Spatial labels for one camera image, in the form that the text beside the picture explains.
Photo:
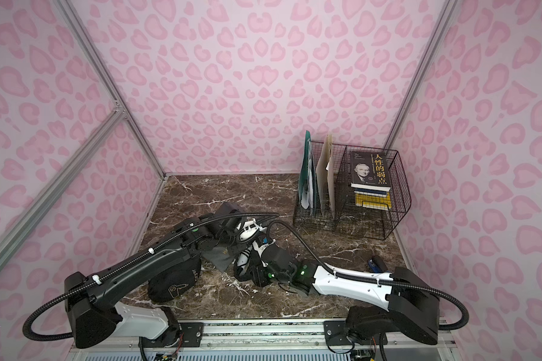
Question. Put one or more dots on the blue stapler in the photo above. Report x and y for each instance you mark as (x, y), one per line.
(376, 264)

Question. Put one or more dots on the black wire basket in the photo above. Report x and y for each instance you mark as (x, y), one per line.
(352, 190)

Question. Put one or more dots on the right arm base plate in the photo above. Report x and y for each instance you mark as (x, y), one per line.
(341, 333)

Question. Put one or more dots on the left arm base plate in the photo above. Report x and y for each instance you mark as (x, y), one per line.
(186, 334)

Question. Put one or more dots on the yellow striped book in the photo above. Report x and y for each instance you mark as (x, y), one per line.
(374, 199)

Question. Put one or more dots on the grey hair dryer pouch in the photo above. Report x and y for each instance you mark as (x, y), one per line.
(221, 253)

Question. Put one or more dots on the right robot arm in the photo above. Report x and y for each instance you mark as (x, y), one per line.
(392, 302)

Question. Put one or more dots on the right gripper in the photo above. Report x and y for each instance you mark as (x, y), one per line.
(257, 265)

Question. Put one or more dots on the black portrait book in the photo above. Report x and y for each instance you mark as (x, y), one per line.
(369, 170)

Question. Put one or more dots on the black pouch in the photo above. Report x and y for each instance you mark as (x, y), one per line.
(241, 264)
(175, 281)

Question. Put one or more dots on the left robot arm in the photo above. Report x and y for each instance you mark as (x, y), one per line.
(168, 267)

